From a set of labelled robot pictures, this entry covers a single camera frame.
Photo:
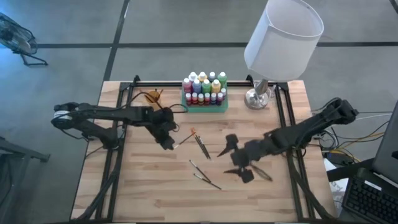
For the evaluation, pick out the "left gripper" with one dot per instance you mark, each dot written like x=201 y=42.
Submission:
x=161 y=119

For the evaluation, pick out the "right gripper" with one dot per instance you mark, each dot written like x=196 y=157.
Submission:
x=248 y=151

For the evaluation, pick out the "long black paintbrush gold ferrule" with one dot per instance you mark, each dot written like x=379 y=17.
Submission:
x=185 y=139

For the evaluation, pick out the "black paintbrush orange fan bristles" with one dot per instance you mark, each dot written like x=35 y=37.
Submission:
x=193 y=132

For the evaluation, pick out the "short black paintbrush silver ferrule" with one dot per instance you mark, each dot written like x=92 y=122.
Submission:
x=158 y=94

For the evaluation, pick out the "thin black paintbrush gold ferrule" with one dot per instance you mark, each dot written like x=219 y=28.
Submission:
x=146 y=96

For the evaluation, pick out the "small orange paint bottle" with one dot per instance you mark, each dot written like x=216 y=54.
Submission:
x=194 y=98

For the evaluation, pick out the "small magenta paint bottle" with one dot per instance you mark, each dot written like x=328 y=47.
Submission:
x=219 y=98

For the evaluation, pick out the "small lavender paint bottle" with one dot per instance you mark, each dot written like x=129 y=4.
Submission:
x=213 y=98

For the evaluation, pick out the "large lavender paint bottle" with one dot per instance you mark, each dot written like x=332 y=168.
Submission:
x=196 y=85

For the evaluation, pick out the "small pink paint bottle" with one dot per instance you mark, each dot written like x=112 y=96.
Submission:
x=223 y=92

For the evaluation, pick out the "large light green paint bottle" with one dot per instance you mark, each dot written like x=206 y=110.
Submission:
x=222 y=77
x=206 y=85

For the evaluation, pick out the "large white paint bottle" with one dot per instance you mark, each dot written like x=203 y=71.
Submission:
x=192 y=76

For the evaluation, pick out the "large yellow paint bottle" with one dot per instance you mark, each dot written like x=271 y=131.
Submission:
x=202 y=75
x=216 y=85

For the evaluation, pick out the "large dark green paint bottle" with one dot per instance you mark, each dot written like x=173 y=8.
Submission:
x=212 y=75

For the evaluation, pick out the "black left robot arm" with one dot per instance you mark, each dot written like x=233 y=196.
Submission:
x=102 y=113

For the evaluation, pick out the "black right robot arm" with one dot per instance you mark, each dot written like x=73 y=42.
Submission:
x=311 y=127

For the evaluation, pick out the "orange plastic cup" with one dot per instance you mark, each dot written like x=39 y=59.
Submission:
x=152 y=97

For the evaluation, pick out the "green translucent plastic bin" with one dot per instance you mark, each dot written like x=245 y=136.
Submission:
x=205 y=109

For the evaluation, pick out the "black power adapter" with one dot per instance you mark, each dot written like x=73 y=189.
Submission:
x=339 y=158

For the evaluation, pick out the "white printed paper sheet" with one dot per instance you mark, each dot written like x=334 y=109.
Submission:
x=337 y=186

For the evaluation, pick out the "black computer desk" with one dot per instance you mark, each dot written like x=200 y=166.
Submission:
x=348 y=169

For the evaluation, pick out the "silver table lamp white shade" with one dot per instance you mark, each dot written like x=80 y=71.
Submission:
x=280 y=46

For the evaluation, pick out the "black keyboard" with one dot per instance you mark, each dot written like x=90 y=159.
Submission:
x=370 y=202

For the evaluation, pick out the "black side table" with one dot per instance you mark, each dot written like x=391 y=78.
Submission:
x=18 y=151

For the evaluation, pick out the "computer monitor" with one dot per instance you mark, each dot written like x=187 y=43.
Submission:
x=388 y=146

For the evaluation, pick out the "black floor fan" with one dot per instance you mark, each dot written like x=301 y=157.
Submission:
x=15 y=37

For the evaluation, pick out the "black frame clamp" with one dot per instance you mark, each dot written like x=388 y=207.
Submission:
x=249 y=78
x=136 y=78

